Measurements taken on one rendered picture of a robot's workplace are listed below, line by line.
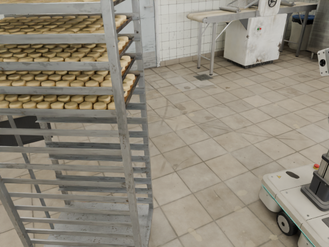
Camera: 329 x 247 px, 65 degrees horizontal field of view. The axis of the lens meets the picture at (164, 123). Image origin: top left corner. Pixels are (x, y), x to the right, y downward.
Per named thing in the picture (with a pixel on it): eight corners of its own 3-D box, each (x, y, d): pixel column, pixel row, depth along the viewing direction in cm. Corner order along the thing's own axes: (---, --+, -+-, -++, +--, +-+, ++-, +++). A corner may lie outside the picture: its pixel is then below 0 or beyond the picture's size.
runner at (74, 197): (137, 197, 122) (137, 193, 120) (136, 202, 119) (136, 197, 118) (8, 192, 127) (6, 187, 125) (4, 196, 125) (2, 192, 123)
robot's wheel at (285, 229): (294, 229, 166) (302, 227, 167) (279, 207, 177) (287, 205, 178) (286, 240, 176) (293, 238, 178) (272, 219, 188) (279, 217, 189)
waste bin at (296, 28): (318, 48, 558) (327, 15, 524) (300, 52, 539) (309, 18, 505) (297, 43, 600) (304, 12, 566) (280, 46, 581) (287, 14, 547)
